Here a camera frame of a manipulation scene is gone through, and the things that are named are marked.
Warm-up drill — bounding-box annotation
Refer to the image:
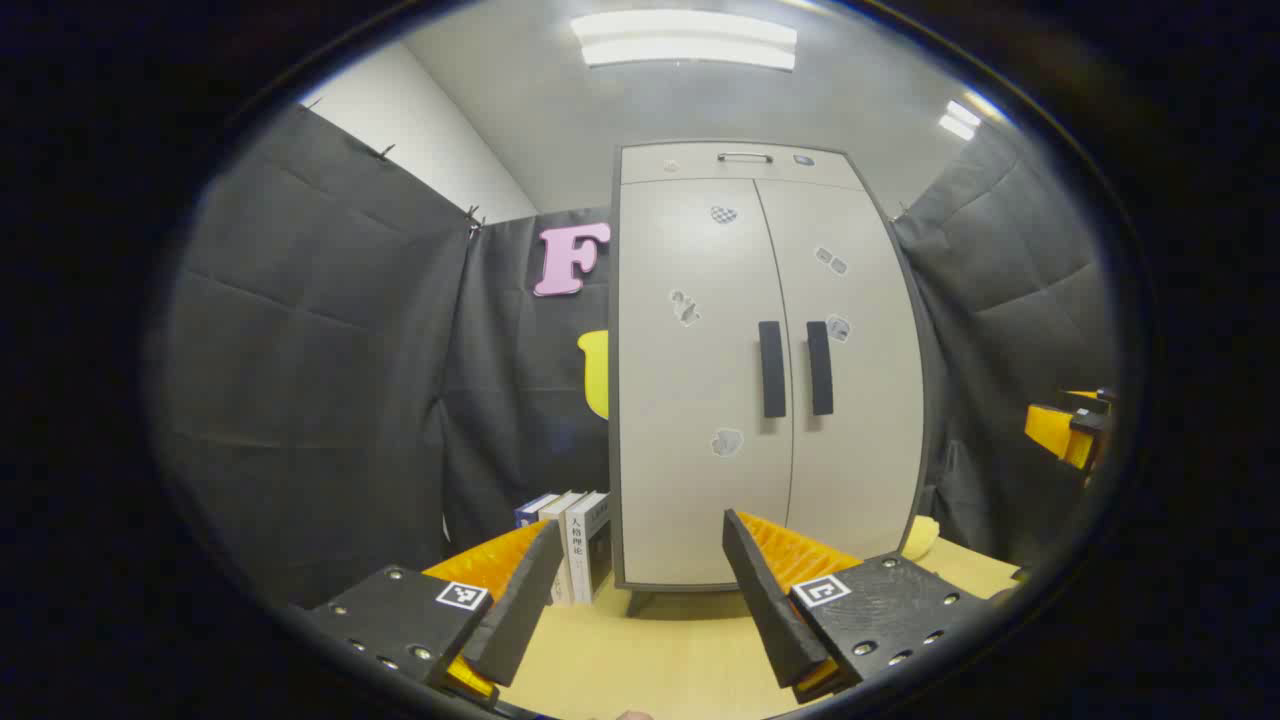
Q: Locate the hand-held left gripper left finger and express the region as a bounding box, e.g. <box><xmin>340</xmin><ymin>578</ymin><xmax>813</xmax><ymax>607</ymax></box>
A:
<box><xmin>300</xmin><ymin>518</ymin><xmax>566</xmax><ymax>701</ymax></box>

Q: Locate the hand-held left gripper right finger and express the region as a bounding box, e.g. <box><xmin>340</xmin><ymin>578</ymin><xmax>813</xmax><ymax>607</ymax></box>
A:
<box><xmin>722</xmin><ymin>508</ymin><xmax>1001</xmax><ymax>704</ymax></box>

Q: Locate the grey cabinet door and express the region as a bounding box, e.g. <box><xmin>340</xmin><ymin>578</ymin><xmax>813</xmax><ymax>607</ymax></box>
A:
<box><xmin>618</xmin><ymin>180</ymin><xmax>796</xmax><ymax>586</ymax></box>
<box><xmin>755</xmin><ymin>180</ymin><xmax>926</xmax><ymax>561</ymax></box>

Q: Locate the grey double-door shoe cabinet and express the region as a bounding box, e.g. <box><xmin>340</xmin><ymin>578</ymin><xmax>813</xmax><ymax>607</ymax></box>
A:
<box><xmin>608</xmin><ymin>140</ymin><xmax>931</xmax><ymax>616</ymax></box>

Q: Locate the grey cabinet drawer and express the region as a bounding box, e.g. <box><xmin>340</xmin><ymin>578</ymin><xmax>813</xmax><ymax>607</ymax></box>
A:
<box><xmin>620</xmin><ymin>143</ymin><xmax>866</xmax><ymax>191</ymax></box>

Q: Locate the white book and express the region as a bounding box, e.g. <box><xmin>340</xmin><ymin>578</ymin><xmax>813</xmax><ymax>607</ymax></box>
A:
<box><xmin>563</xmin><ymin>491</ymin><xmax>613</xmax><ymax>604</ymax></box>

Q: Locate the beige book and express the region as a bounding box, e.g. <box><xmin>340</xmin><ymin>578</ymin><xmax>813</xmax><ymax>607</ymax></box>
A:
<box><xmin>538</xmin><ymin>490</ymin><xmax>586</xmax><ymax>606</ymax></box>

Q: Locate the black backdrop cloth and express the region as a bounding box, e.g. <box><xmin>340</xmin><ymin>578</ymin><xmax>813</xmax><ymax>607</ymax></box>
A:
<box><xmin>145</xmin><ymin>100</ymin><xmax>1121</xmax><ymax>611</ymax></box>

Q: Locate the small ceiling light panel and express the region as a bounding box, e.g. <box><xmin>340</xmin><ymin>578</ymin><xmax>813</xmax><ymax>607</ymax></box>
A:
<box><xmin>938</xmin><ymin>98</ymin><xmax>983</xmax><ymax>141</ymax></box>

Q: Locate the large ceiling light panel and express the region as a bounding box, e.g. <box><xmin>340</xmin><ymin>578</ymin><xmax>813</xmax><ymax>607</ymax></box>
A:
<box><xmin>570</xmin><ymin>10</ymin><xmax>799</xmax><ymax>71</ymax></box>

